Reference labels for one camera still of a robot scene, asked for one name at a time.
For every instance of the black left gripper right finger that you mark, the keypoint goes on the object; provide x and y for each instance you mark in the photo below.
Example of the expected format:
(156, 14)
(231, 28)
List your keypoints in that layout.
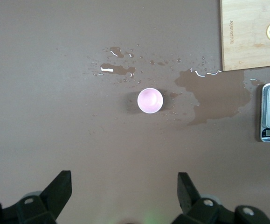
(189, 196)

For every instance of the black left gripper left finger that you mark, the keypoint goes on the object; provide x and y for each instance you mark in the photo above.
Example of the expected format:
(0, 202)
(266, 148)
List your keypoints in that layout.
(55, 196)

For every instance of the pink plastic cup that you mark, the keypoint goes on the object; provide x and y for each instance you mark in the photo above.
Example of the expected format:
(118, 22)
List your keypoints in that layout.
(150, 100)

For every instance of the brown table cover mat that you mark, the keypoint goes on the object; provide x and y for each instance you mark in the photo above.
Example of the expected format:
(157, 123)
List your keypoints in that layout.
(55, 93)

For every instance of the wooden cutting board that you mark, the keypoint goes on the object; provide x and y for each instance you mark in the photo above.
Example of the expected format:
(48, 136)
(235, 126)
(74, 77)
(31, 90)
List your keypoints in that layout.
(246, 35)

